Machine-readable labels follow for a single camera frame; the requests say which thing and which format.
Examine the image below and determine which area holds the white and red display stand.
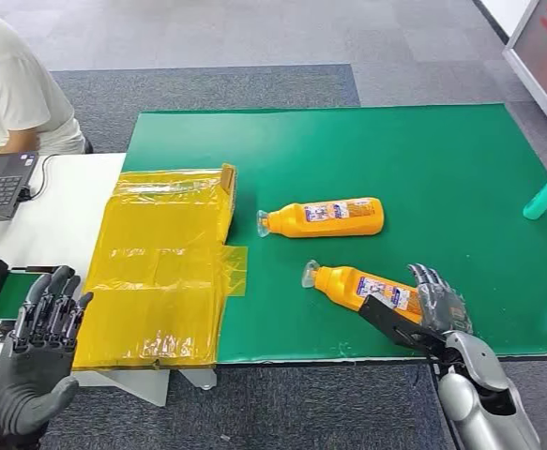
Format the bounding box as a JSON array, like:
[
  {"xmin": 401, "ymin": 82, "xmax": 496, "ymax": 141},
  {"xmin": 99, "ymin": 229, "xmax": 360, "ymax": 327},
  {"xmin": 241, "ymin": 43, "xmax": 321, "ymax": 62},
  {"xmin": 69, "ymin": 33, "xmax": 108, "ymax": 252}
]
[{"xmin": 503, "ymin": 0, "xmax": 547, "ymax": 119}]

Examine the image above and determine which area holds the black laptop cable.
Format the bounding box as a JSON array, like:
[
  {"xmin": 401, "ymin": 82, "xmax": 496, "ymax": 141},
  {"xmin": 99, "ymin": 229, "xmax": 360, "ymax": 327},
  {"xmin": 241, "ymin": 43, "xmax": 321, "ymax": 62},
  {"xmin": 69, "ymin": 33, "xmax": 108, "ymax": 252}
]
[{"xmin": 17, "ymin": 154, "xmax": 61, "ymax": 203}]

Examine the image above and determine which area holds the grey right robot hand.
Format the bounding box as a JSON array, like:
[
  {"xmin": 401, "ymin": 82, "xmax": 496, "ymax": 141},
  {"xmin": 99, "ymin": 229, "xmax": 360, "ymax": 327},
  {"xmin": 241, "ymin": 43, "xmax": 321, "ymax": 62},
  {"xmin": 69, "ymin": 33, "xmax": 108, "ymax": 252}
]
[{"xmin": 358, "ymin": 263, "xmax": 474, "ymax": 365}]

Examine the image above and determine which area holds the person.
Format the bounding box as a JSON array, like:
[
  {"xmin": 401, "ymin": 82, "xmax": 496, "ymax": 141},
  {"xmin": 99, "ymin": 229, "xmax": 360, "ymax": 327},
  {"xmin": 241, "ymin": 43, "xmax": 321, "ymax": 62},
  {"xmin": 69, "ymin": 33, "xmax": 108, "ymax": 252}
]
[{"xmin": 0, "ymin": 5, "xmax": 93, "ymax": 157}]

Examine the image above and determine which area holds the green table mat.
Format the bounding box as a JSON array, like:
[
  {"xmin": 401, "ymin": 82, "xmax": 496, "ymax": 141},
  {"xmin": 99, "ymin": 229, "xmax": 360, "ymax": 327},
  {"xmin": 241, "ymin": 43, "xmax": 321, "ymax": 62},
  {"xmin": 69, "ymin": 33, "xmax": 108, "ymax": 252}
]
[{"xmin": 124, "ymin": 103, "xmax": 547, "ymax": 365}]

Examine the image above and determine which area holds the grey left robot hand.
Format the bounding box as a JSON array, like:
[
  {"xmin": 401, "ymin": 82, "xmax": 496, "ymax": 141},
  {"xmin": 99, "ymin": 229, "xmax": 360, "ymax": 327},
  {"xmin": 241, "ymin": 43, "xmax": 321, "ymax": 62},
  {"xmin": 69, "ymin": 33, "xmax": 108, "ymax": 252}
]
[{"xmin": 0, "ymin": 265, "xmax": 95, "ymax": 436}]

